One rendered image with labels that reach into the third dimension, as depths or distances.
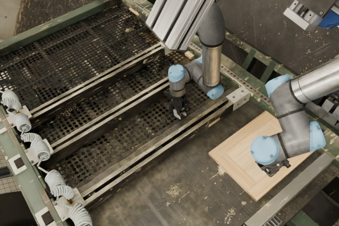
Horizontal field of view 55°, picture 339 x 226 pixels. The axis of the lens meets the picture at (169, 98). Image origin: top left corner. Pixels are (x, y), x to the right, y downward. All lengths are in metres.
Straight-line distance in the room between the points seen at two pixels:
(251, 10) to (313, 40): 0.59
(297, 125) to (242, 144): 0.75
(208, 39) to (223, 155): 0.65
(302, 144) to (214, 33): 0.48
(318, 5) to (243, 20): 1.46
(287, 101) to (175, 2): 0.46
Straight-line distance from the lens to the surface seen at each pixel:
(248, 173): 1.57
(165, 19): 0.62
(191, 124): 1.64
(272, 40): 2.79
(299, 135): 0.93
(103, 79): 1.92
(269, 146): 0.92
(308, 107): 1.86
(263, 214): 1.47
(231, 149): 1.63
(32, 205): 1.55
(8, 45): 2.47
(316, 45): 2.64
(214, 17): 1.15
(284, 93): 0.93
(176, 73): 1.44
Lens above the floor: 2.46
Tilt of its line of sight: 45 degrees down
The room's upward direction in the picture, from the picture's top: 96 degrees counter-clockwise
